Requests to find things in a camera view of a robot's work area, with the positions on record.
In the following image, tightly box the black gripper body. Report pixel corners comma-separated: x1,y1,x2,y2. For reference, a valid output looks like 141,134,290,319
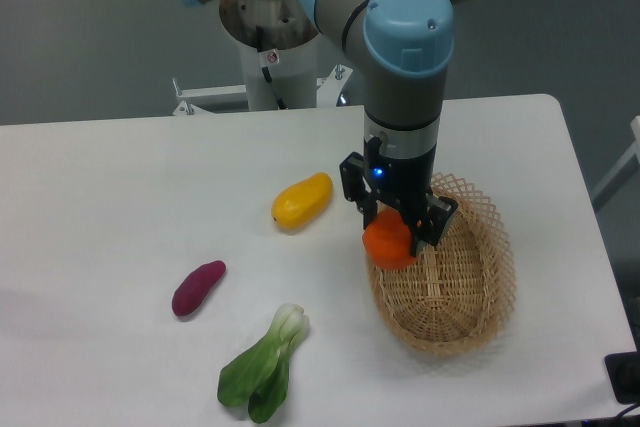
361,136,436,213

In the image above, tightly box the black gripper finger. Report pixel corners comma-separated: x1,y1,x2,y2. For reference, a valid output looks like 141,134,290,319
408,194,458,257
339,152,380,229

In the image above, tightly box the orange fruit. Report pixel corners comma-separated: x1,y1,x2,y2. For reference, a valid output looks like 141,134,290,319
362,208,415,270

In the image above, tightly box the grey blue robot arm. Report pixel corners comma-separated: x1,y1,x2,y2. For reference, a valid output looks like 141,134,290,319
181,0,462,256

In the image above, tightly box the woven wicker basket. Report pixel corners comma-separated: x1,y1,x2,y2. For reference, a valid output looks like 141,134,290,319
366,173,516,356

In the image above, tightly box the yellow mango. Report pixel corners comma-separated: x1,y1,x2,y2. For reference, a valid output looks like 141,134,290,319
271,172,333,231

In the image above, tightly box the purple sweet potato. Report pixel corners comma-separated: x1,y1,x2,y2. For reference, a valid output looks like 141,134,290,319
171,260,227,318

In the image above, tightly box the green bok choy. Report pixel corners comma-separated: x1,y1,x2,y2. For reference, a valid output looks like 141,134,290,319
217,304,310,424

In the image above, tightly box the black device at table edge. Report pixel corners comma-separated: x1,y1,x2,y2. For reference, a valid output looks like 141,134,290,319
604,352,639,405

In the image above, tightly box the black cable on pedestal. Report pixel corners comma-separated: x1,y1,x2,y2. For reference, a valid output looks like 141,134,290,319
255,25,288,111

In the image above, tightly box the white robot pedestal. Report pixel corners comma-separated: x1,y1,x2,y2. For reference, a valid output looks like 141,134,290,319
171,0,355,116

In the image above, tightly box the white frame at right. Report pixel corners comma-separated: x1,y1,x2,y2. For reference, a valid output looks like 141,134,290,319
590,116,639,212

